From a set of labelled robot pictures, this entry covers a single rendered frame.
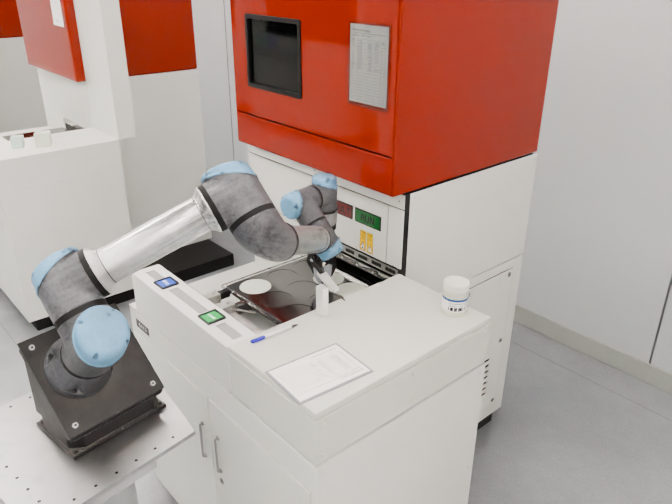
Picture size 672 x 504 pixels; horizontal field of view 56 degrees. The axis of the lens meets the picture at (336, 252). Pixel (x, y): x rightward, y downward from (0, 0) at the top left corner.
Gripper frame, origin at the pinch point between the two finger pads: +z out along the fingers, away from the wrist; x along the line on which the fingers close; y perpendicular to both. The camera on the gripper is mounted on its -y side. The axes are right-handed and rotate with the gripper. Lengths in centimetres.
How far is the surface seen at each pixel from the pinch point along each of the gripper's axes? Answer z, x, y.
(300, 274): 1.3, 9.7, 7.2
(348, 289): 1.3, -8.0, 1.3
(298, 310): 1.4, 3.3, -15.2
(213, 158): 70, 195, 333
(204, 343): -0.1, 21.4, -40.9
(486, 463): 91, -59, 35
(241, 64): -60, 41, 42
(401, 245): -14.6, -23.6, 4.2
